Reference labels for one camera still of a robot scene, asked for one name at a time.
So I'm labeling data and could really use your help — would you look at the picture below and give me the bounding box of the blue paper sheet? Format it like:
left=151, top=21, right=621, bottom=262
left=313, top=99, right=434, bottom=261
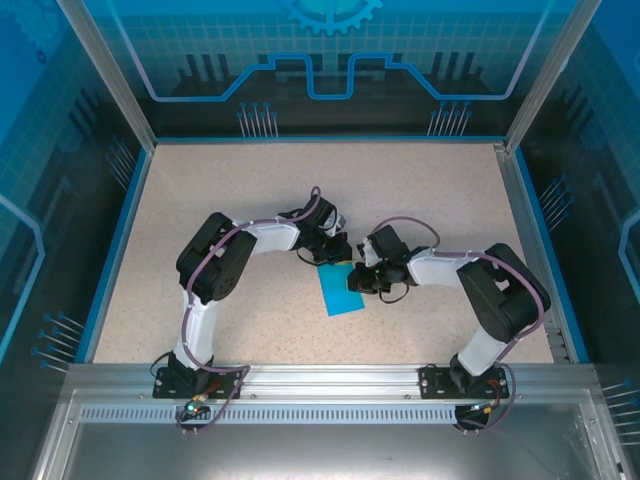
left=316, top=262, right=367, bottom=318

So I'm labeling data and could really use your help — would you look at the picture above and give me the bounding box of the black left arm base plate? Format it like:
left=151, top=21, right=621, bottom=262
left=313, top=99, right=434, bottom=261
left=152, top=366, right=246, bottom=400

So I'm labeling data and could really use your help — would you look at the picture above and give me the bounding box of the blue table edge strip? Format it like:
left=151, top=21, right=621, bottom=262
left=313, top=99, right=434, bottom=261
left=74, top=147, right=154, bottom=364
left=514, top=149, right=591, bottom=364

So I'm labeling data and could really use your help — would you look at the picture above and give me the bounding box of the printed blue enclosure panel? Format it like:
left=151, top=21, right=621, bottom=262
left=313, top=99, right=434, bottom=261
left=82, top=0, right=559, bottom=139
left=514, top=0, right=640, bottom=451
left=0, top=0, right=146, bottom=451

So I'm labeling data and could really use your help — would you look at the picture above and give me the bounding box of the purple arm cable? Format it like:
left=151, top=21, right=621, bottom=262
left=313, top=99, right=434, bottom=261
left=174, top=185, right=324, bottom=437
left=372, top=215, right=547, bottom=434

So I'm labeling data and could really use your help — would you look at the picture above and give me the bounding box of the aluminium frame beam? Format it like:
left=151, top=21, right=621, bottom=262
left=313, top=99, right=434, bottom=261
left=64, top=362, right=599, bottom=401

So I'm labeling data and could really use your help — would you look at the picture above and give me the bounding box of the aluminium side rail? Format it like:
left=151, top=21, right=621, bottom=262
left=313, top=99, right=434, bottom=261
left=492, top=142, right=576, bottom=364

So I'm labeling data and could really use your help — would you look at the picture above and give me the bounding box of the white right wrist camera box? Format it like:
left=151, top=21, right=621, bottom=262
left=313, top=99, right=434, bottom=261
left=354, top=237, right=382, bottom=269

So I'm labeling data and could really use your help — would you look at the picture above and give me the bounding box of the black right gripper cable loop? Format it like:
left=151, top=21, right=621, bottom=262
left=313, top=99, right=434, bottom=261
left=378, top=282, right=410, bottom=305

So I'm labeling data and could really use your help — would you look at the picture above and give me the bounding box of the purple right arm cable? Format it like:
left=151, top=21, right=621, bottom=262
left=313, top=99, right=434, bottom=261
left=372, top=215, right=547, bottom=434

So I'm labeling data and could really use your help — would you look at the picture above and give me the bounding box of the aluminium enclosure post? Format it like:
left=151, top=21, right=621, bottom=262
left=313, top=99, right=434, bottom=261
left=502, top=0, right=604, bottom=151
left=54, top=0, right=160, bottom=151

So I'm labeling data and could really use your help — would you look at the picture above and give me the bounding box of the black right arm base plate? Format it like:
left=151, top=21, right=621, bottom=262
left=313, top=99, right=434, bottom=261
left=418, top=364, right=507, bottom=400

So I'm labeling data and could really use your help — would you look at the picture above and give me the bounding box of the metal sheet tray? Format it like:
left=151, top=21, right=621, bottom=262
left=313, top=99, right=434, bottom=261
left=29, top=389, right=634, bottom=480

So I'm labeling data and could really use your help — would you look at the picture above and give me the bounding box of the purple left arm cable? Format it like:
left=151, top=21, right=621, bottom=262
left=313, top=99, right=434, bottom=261
left=174, top=185, right=324, bottom=437

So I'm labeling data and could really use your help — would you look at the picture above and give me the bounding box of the slotted grey cable duct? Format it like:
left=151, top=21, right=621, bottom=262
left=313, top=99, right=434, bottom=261
left=79, top=405, right=584, bottom=425

